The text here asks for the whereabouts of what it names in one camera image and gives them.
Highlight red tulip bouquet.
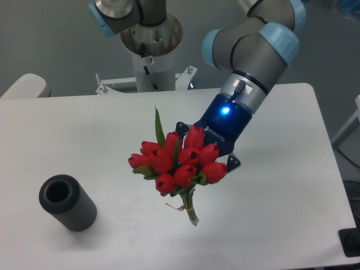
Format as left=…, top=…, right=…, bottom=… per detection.
left=128, top=112, right=229, bottom=226

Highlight white furniture at right edge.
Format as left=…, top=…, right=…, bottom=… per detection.
left=330, top=95, right=359, bottom=153

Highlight black device at table corner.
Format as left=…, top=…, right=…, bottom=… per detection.
left=338, top=228, right=359, bottom=258

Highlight white chair at left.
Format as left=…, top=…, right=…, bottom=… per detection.
left=1, top=73, right=51, bottom=100

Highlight black wrist cable connector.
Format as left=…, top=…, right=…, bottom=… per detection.
left=230, top=80, right=246, bottom=102

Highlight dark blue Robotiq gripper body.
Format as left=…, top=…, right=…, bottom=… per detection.
left=194, top=94, right=252, bottom=156

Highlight white metal base bracket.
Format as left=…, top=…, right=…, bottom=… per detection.
left=95, top=65, right=197, bottom=95

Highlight dark grey ribbed vase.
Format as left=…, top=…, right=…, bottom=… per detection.
left=39, top=174, right=97, bottom=232

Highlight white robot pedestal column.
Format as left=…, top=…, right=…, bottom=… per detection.
left=131, top=52, right=176, bottom=93

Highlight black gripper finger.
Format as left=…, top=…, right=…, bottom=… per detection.
left=175, top=121, right=190, bottom=146
left=226, top=152, right=241, bottom=174

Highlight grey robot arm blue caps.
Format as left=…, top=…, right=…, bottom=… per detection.
left=88, top=1, right=307, bottom=171

